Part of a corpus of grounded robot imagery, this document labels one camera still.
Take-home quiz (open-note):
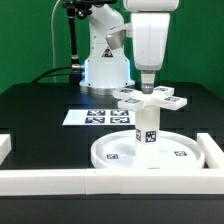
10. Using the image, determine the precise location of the black cable bundle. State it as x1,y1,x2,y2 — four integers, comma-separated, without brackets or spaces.
30,65,85,84

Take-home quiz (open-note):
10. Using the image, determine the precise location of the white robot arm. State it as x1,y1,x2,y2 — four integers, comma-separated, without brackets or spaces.
80,0,179,95

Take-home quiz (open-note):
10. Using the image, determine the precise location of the white marker sheet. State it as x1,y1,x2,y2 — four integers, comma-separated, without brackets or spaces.
63,109,135,126

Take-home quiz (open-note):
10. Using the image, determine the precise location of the white cable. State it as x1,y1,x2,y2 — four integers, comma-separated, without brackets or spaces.
50,0,63,84

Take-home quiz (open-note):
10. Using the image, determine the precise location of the white obstacle fence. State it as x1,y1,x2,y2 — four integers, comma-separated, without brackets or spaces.
0,133,224,196

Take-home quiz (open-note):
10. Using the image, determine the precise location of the white cross-shaped table base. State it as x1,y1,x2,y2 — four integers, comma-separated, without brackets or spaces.
113,86,187,112

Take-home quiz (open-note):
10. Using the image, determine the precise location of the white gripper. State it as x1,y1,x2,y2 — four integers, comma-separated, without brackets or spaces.
131,12,170,94

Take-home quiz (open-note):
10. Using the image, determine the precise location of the white round table top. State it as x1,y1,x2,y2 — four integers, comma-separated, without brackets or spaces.
91,130,205,170

